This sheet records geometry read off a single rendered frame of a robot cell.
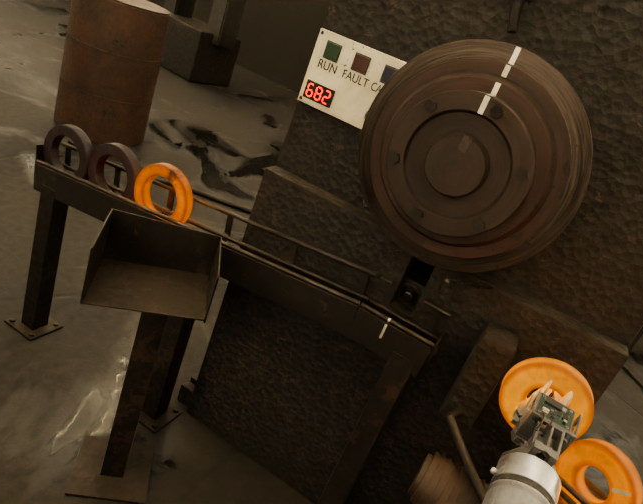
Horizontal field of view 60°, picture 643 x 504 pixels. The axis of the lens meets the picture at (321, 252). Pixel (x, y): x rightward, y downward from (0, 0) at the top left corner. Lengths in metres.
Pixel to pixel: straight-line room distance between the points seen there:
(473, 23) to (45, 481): 1.52
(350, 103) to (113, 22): 2.51
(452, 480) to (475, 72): 0.83
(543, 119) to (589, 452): 0.62
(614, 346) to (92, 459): 1.35
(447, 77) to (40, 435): 1.41
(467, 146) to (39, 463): 1.34
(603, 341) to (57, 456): 1.41
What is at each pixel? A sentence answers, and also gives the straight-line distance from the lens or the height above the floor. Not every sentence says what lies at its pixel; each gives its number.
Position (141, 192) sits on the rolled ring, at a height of 0.67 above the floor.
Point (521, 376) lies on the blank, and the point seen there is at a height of 0.85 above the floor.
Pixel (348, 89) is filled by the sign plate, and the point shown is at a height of 1.13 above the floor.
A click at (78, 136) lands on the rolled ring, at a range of 1.79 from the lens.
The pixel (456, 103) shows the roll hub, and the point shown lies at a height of 1.22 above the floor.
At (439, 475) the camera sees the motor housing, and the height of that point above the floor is 0.52.
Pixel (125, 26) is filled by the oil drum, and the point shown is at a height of 0.76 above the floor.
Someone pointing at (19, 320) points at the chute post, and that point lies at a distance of 2.18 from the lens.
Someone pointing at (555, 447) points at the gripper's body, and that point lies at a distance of 0.93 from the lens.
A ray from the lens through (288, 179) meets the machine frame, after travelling 1.45.
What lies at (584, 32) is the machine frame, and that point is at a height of 1.42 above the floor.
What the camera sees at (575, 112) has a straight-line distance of 1.16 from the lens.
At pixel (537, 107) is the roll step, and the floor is 1.26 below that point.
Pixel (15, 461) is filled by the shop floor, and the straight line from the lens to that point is 1.74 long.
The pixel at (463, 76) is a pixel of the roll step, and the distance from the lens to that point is 1.15.
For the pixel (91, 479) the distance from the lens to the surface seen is 1.70.
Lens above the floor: 1.31
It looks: 23 degrees down
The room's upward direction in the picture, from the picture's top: 21 degrees clockwise
